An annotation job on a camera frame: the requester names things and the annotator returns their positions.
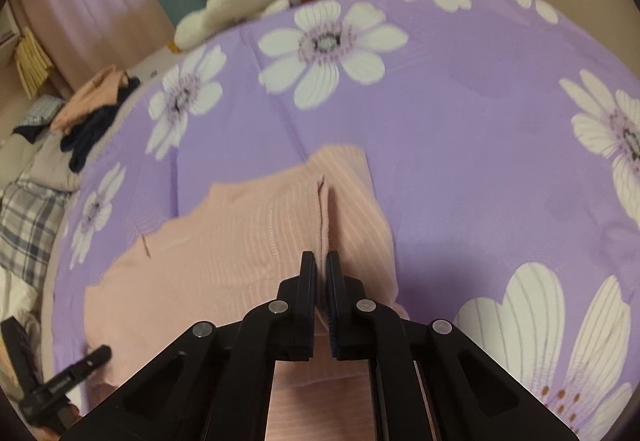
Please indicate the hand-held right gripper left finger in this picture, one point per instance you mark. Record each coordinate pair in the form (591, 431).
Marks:
(305, 291)

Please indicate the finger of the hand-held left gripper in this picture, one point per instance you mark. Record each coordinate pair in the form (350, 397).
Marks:
(17, 351)
(85, 363)

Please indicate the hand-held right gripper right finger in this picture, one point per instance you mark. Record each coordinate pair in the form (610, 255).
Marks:
(334, 281)

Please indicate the pink knit sweater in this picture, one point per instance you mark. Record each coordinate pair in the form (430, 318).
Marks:
(250, 231)

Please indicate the plaid quilt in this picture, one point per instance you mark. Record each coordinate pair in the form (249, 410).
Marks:
(30, 226)

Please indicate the grey cloth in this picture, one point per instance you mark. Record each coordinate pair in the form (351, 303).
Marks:
(50, 166)

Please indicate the purple floral bedsheet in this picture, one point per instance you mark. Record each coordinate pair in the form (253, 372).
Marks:
(450, 121)

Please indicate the navy garment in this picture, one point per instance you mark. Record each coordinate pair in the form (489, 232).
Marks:
(90, 136)

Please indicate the blue checked cloth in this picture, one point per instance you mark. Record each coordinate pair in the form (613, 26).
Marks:
(42, 111)

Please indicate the peach folded garment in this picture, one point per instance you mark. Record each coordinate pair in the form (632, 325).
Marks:
(95, 96)

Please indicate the yellow tassel fringe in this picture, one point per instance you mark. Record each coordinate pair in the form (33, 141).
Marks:
(32, 61)

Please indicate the white cabinet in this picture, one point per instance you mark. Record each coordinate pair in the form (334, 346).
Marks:
(7, 28)

